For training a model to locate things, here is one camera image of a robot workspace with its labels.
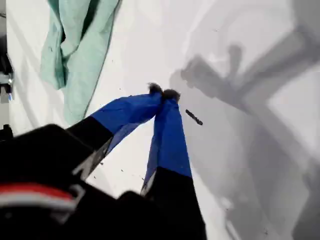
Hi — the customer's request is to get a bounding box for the small black stick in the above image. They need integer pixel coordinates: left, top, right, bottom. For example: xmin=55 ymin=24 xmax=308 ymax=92
xmin=185 ymin=108 xmax=204 ymax=127

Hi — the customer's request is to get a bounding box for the black and metal edge fixture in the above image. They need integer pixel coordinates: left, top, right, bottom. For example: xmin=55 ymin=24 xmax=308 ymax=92
xmin=0 ymin=32 xmax=15 ymax=104

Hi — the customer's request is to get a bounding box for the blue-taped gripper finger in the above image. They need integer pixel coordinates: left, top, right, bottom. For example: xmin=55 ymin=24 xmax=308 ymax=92
xmin=65 ymin=82 xmax=163 ymax=180
xmin=140 ymin=88 xmax=208 ymax=240

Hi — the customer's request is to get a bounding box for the pale green T-shirt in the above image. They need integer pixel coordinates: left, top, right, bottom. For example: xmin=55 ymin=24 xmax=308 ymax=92
xmin=39 ymin=0 xmax=123 ymax=125

